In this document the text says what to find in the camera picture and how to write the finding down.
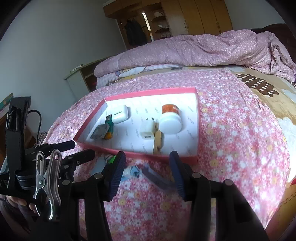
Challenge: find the green blue cartoon figurine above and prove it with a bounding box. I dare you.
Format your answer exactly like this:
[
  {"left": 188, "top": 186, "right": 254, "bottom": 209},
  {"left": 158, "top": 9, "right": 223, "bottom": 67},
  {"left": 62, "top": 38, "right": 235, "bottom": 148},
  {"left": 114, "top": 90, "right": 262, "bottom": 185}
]
[{"left": 104, "top": 155, "right": 116, "bottom": 165}]

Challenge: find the pink floral bed sheet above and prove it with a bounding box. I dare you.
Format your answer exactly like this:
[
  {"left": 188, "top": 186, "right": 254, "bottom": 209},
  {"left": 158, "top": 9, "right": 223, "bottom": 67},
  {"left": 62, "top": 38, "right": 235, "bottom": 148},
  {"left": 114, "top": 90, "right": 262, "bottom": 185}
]
[{"left": 43, "top": 69, "right": 291, "bottom": 241}]

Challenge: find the dark wooden headboard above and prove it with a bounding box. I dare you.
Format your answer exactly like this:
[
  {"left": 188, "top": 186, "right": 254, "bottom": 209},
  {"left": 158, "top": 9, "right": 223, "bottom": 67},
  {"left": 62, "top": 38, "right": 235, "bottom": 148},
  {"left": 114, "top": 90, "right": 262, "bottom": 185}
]
[{"left": 251, "top": 24, "right": 295, "bottom": 73}]

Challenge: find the purple floral quilt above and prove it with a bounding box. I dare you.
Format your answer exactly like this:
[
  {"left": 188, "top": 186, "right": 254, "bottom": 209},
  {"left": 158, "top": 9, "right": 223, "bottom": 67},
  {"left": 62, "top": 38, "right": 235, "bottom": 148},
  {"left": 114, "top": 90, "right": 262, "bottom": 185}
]
[{"left": 94, "top": 29, "right": 295, "bottom": 82}]

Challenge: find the white usb charger plug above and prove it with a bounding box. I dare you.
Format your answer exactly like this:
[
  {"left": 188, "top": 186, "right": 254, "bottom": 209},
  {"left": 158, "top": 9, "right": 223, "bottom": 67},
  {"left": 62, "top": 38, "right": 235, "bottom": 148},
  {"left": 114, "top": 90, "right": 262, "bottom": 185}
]
[{"left": 139, "top": 118, "right": 156, "bottom": 140}]

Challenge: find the white earbuds case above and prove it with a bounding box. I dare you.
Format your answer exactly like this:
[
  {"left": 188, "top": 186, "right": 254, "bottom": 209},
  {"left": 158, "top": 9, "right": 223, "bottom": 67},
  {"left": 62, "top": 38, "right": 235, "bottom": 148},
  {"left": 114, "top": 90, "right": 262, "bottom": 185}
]
[{"left": 111, "top": 105, "right": 128, "bottom": 124}]

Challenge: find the grey bedside cabinet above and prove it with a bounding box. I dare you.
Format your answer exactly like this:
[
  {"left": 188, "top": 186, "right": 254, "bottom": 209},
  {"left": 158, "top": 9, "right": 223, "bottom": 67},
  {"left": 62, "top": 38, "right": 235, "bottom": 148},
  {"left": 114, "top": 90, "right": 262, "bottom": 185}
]
[{"left": 64, "top": 57, "right": 108, "bottom": 102}]

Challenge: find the grey plastic block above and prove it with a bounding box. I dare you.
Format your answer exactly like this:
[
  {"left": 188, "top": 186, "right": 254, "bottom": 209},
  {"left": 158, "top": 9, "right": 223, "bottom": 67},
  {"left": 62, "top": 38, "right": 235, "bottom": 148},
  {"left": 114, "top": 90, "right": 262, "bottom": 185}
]
[{"left": 90, "top": 124, "right": 108, "bottom": 140}]

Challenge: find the grey curved claw tool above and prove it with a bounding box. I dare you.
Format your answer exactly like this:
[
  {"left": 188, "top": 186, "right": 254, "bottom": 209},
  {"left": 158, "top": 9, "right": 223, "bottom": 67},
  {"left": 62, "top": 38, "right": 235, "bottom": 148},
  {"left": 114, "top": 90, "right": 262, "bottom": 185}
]
[{"left": 142, "top": 166, "right": 176, "bottom": 192}]

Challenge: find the wooden wardrobe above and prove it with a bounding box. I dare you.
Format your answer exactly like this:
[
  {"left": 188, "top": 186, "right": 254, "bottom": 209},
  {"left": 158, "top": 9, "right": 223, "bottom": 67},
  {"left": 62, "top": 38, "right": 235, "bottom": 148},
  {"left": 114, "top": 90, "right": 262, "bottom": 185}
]
[{"left": 103, "top": 1, "right": 233, "bottom": 49}]

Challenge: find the green lighter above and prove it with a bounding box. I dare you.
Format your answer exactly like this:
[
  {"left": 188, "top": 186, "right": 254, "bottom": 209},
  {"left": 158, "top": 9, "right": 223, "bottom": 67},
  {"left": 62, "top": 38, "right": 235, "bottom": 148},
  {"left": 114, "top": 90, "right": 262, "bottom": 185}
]
[{"left": 104, "top": 114, "right": 114, "bottom": 140}]

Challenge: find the pink shallow cardboard box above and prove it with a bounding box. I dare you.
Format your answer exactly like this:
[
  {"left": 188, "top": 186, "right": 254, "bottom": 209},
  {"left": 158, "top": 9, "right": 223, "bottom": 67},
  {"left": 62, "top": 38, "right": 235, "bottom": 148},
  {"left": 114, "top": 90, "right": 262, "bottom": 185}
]
[{"left": 74, "top": 87, "right": 201, "bottom": 165}]

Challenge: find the person hand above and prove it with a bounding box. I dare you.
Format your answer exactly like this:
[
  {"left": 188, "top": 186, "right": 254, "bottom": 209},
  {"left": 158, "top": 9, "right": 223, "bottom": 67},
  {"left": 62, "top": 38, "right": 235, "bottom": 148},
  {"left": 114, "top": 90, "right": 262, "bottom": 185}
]
[{"left": 6, "top": 196, "right": 38, "bottom": 214}]

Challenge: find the wooden stand piece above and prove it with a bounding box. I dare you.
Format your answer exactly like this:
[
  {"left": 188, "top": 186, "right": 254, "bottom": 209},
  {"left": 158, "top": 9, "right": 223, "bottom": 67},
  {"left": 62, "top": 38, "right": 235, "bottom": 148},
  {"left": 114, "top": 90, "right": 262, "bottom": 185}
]
[{"left": 153, "top": 123, "right": 162, "bottom": 155}]

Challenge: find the white jar orange label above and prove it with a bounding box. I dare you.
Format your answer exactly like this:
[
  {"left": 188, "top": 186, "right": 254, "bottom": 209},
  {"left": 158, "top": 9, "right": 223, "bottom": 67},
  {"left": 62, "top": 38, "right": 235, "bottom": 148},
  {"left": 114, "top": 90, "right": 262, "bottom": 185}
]
[{"left": 159, "top": 104, "right": 182, "bottom": 135}]

